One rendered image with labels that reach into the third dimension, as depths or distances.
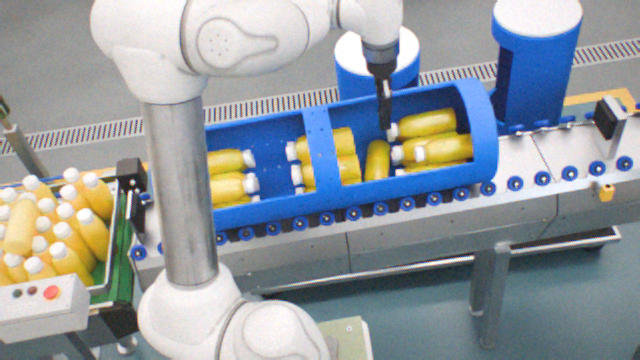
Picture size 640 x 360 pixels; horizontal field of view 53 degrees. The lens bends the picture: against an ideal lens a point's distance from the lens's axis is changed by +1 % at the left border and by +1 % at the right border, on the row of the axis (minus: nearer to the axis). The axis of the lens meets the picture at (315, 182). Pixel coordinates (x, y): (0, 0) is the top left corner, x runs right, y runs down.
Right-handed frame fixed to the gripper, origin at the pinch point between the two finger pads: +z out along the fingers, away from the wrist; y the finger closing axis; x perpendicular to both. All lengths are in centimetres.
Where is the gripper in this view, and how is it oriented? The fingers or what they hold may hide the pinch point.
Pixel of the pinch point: (384, 118)
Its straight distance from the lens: 167.5
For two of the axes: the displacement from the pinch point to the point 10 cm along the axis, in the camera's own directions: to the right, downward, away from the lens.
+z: 1.2, 6.7, 7.4
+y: -1.3, -7.3, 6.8
